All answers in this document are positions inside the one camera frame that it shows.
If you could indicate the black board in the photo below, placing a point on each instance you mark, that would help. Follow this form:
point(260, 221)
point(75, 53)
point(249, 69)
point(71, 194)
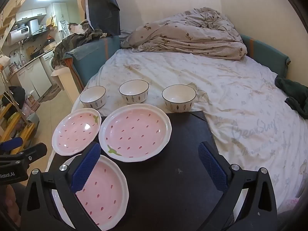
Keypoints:
point(178, 149)

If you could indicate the dark green cloth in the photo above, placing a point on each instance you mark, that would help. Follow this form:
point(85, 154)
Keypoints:
point(293, 93)

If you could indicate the white kitchen counter cabinet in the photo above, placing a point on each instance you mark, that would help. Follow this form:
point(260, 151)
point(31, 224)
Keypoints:
point(31, 79)

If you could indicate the white wall cabinets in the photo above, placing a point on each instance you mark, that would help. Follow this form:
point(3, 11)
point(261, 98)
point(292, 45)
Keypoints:
point(31, 14)

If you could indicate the small pink strawberry plate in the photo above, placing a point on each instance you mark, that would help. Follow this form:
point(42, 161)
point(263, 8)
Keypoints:
point(72, 132)

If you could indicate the white water heater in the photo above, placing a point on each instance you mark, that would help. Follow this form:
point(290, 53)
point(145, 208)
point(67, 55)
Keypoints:
point(16, 35)

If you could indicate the white washing machine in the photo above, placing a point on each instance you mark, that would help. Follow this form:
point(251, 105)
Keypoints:
point(48, 61)

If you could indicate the camouflage cloth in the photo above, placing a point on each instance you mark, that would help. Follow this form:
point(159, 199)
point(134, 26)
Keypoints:
point(72, 43)

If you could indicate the cream bedside cabinet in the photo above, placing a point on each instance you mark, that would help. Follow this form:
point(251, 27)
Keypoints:
point(65, 79)

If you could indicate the grey bin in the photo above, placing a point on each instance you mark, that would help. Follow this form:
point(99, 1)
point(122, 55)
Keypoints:
point(33, 118)

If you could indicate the dark blue hanging cloth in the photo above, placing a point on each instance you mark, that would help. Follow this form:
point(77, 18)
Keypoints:
point(103, 7)

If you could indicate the patterned floor mat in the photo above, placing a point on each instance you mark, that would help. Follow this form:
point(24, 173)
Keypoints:
point(51, 93)

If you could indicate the teal padded bed frame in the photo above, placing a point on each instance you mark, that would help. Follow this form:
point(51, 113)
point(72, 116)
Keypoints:
point(96, 55)

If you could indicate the white fish-print bowl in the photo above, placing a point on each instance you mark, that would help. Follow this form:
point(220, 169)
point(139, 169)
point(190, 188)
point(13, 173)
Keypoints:
point(92, 96)
point(178, 96)
point(133, 90)

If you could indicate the black bag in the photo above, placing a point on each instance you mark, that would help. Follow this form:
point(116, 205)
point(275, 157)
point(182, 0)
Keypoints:
point(16, 93)

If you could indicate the medium pink strawberry plate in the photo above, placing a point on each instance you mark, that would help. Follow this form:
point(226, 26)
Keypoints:
point(105, 192)

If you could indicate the large pink strawberry plate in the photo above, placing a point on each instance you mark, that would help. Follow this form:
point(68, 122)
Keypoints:
point(134, 132)

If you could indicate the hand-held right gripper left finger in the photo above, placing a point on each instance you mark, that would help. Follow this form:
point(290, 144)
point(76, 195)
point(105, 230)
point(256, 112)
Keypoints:
point(86, 166)

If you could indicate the white printed bed sheet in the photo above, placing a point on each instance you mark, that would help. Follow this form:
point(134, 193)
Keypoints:
point(192, 72)

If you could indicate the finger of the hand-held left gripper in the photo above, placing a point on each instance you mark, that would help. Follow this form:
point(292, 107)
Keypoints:
point(31, 150)
point(10, 144)

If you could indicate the yellow wooden rack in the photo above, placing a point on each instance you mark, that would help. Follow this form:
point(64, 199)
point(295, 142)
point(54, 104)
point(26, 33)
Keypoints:
point(24, 130)

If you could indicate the cat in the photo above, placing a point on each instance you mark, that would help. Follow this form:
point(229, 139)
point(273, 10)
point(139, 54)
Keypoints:
point(77, 28)

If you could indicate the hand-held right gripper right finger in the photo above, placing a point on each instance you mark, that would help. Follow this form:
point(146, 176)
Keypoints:
point(213, 168)

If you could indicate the pink patterned box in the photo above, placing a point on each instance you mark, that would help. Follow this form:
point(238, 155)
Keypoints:
point(31, 103)

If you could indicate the beige printed duvet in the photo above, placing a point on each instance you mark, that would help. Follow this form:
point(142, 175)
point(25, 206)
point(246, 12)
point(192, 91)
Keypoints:
point(182, 36)

